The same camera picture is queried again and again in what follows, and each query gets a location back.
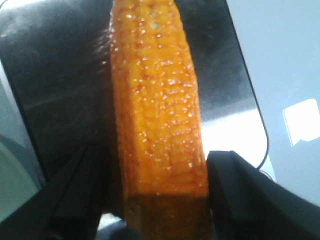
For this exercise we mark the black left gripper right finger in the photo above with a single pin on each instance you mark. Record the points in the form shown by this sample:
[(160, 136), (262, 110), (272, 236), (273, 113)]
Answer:
[(247, 205)]

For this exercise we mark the orange corn cob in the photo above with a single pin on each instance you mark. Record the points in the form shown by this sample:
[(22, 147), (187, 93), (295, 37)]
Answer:
[(163, 167)]

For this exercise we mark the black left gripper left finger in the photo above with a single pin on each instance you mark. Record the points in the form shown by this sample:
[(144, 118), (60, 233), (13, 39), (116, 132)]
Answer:
[(69, 207)]

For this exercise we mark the black silver kitchen scale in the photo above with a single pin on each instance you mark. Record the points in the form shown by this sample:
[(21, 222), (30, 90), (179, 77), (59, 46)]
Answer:
[(56, 81)]

